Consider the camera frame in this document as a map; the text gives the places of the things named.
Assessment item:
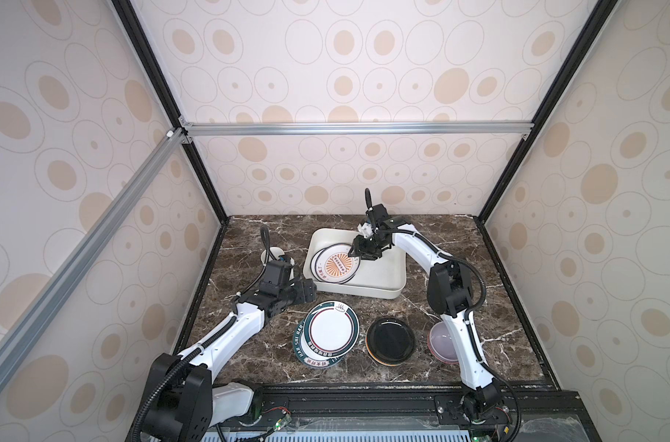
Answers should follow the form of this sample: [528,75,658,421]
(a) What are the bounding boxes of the blue white mug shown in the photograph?
[260,246,295,266]

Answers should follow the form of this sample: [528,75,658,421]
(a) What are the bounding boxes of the black plate orange rim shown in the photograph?
[366,317,416,366]

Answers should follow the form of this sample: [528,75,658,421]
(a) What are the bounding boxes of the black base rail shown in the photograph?
[126,386,602,442]

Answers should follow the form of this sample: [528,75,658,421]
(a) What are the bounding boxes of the silver aluminium rail back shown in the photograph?
[185,121,534,137]

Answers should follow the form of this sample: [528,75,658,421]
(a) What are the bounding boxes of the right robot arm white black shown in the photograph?
[348,194,514,424]

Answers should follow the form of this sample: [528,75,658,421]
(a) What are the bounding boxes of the white plate black line pattern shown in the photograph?
[310,249,327,282]

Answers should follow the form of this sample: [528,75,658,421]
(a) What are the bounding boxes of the green rim white plate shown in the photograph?
[301,300,360,358]

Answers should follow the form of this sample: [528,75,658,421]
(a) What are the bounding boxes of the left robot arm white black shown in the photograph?
[127,260,317,441]

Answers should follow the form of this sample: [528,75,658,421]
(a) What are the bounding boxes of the orange sunburst plate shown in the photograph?
[322,243,361,285]

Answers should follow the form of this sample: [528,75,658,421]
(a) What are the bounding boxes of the green rim lettered plate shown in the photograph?
[292,320,343,368]

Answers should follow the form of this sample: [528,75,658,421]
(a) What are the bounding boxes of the silver aluminium rail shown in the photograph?
[185,121,534,137]
[0,127,186,393]

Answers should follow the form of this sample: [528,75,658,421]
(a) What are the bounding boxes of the silver aluminium rail left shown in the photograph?
[0,127,186,393]

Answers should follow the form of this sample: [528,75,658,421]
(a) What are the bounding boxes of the purple bowl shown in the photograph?
[427,322,458,365]

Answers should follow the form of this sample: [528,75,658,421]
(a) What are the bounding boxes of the white plastic bin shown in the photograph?
[304,228,407,299]

